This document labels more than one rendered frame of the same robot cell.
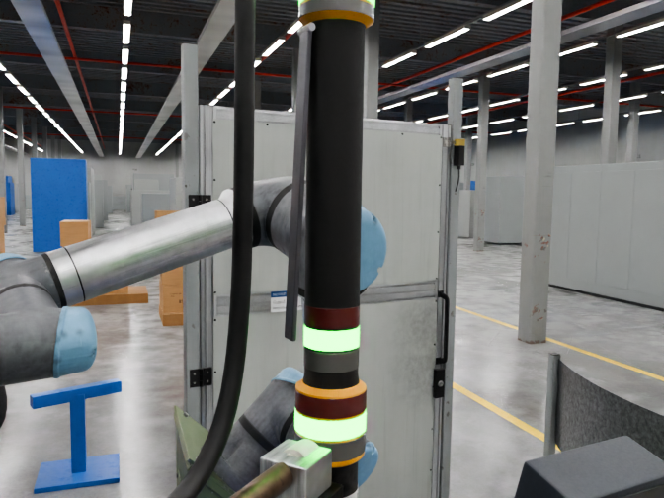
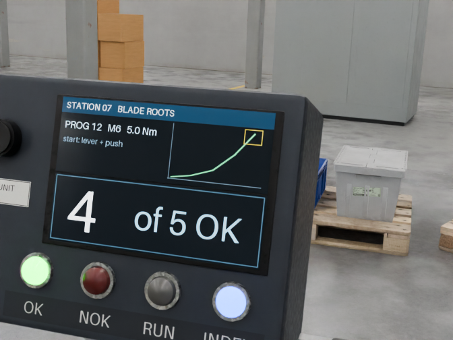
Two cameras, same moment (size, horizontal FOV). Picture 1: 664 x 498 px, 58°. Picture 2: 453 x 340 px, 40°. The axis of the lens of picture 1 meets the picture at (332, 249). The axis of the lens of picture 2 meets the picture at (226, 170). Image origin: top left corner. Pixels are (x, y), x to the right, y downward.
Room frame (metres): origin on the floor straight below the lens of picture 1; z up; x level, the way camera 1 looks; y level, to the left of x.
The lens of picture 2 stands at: (1.31, -0.08, 1.31)
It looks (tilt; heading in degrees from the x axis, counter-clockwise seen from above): 14 degrees down; 223
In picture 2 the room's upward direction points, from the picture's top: 2 degrees clockwise
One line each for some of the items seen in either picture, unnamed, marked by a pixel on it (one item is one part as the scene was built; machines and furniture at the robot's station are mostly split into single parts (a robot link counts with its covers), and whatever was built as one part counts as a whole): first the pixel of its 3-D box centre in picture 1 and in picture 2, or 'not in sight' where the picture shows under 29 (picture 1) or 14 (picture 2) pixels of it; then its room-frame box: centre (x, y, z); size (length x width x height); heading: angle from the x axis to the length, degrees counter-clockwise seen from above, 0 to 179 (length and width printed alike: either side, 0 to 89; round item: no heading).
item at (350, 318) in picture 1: (331, 313); not in sight; (0.36, 0.00, 1.62); 0.03 x 0.03 x 0.01
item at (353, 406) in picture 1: (330, 396); not in sight; (0.36, 0.00, 1.57); 0.04 x 0.04 x 0.01
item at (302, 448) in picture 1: (300, 461); not in sight; (0.33, 0.02, 1.54); 0.02 x 0.02 x 0.02; 62
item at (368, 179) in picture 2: not in sight; (370, 181); (-2.06, -1.98, 0.31); 0.60 x 0.42 x 0.33; 27
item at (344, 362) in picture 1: (331, 355); not in sight; (0.36, 0.00, 1.60); 0.03 x 0.03 x 0.01
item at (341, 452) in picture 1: (330, 438); not in sight; (0.36, 0.00, 1.55); 0.04 x 0.04 x 0.01
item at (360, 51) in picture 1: (333, 208); not in sight; (0.36, 0.00, 1.69); 0.03 x 0.03 x 0.21
